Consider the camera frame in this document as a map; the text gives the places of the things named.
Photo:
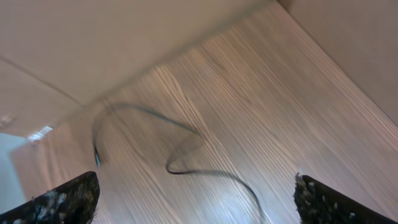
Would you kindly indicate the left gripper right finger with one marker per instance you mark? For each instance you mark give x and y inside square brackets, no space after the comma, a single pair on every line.
[318,203]

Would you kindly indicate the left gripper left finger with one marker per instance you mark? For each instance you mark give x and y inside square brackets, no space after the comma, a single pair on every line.
[73,202]

